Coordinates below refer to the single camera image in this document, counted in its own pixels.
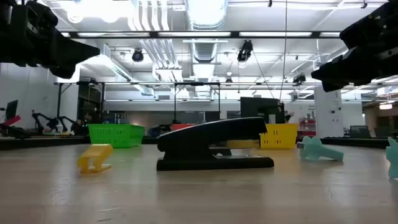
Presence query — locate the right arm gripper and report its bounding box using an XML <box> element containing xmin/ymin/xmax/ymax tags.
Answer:
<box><xmin>310</xmin><ymin>1</ymin><xmax>398</xmax><ymax>93</ymax></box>

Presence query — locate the yellow mini stapler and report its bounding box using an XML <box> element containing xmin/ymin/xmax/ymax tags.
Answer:
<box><xmin>76</xmin><ymin>143</ymin><xmax>114</xmax><ymax>174</ymax></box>

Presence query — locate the thin hanging cable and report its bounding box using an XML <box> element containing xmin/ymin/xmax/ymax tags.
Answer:
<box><xmin>279</xmin><ymin>0</ymin><xmax>289</xmax><ymax>101</ymax></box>

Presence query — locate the green plastic basket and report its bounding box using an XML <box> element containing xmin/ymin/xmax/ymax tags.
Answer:
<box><xmin>88</xmin><ymin>123</ymin><xmax>146</xmax><ymax>149</ymax></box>

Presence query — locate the black overhead light bar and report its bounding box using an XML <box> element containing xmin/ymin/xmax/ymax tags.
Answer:
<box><xmin>60</xmin><ymin>30</ymin><xmax>343</xmax><ymax>39</ymax></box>

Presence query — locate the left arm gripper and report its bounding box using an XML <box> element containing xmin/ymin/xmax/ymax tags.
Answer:
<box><xmin>0</xmin><ymin>0</ymin><xmax>101</xmax><ymax>80</ymax></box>

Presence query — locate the yellow plastic basket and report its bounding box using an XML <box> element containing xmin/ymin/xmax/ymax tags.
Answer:
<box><xmin>259</xmin><ymin>123</ymin><xmax>299</xmax><ymax>150</ymax></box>

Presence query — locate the white pillar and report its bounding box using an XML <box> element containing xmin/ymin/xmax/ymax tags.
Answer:
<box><xmin>313</xmin><ymin>86</ymin><xmax>345</xmax><ymax>139</ymax></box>

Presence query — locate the black ceiling camera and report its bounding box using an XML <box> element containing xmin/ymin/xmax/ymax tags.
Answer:
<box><xmin>236</xmin><ymin>39</ymin><xmax>254</xmax><ymax>63</ymax></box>
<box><xmin>131</xmin><ymin>48</ymin><xmax>145</xmax><ymax>63</ymax></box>

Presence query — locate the red plastic basket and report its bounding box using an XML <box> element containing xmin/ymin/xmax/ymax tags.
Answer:
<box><xmin>170</xmin><ymin>123</ymin><xmax>195</xmax><ymax>132</ymax></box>

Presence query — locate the teal staple remover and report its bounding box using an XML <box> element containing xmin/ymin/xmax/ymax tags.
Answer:
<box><xmin>296</xmin><ymin>136</ymin><xmax>345</xmax><ymax>162</ymax></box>
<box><xmin>385</xmin><ymin>136</ymin><xmax>398</xmax><ymax>179</ymax></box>

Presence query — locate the black metal table frame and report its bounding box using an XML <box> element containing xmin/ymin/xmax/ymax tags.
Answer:
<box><xmin>0</xmin><ymin>136</ymin><xmax>398</xmax><ymax>151</ymax></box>

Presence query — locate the black background rig frame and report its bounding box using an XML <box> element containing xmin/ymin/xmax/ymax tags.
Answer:
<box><xmin>54</xmin><ymin>81</ymin><xmax>222</xmax><ymax>126</ymax></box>

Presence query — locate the small black monitor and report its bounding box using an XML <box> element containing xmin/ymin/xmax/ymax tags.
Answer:
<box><xmin>5</xmin><ymin>100</ymin><xmax>19</xmax><ymax>123</ymax></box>

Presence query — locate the black stapler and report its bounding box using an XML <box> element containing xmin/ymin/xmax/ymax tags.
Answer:
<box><xmin>156</xmin><ymin>116</ymin><xmax>275</xmax><ymax>172</ymax></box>

